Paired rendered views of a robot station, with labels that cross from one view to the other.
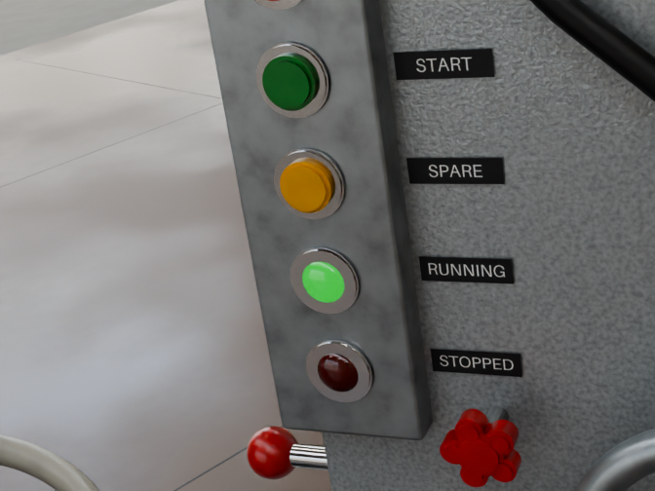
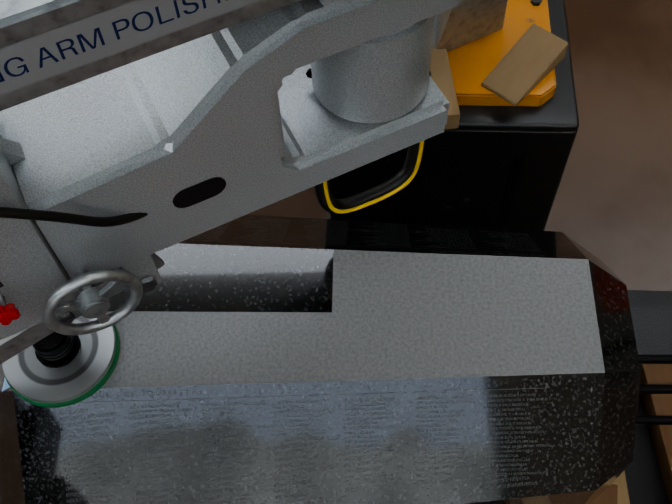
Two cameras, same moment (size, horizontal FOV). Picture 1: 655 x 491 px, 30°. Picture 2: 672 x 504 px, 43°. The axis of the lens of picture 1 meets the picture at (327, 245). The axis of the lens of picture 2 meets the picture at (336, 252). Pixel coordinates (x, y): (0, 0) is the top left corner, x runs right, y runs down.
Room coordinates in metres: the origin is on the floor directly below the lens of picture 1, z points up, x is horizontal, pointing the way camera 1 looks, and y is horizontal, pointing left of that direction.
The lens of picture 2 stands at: (-0.23, 0.05, 2.32)
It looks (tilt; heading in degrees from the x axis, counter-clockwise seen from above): 59 degrees down; 312
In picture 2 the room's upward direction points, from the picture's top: 4 degrees counter-clockwise
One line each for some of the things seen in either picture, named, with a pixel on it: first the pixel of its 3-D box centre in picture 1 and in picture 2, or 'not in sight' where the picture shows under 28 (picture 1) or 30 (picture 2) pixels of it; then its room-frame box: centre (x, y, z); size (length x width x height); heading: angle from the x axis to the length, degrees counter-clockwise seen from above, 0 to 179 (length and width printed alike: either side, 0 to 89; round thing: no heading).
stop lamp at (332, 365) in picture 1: (339, 370); not in sight; (0.55, 0.00, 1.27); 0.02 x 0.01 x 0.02; 65
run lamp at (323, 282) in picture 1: (325, 280); not in sight; (0.55, 0.00, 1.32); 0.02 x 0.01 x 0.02; 65
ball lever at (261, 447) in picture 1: (306, 456); not in sight; (0.62, 0.03, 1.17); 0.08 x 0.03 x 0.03; 65
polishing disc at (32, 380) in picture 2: not in sight; (59, 349); (0.63, -0.11, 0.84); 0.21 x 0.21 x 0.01
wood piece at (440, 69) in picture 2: not in sight; (430, 89); (0.46, -1.09, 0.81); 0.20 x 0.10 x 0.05; 134
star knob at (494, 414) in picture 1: (486, 434); (2, 307); (0.52, -0.06, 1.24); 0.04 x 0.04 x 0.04; 65
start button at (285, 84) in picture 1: (290, 81); not in sight; (0.54, 0.00, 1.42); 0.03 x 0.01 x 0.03; 65
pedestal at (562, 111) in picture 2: not in sight; (437, 124); (0.57, -1.32, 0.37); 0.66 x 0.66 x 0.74; 36
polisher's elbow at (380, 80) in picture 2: not in sight; (369, 38); (0.35, -0.71, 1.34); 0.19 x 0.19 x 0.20
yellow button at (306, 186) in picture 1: (307, 185); not in sight; (0.54, 0.00, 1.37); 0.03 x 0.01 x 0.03; 65
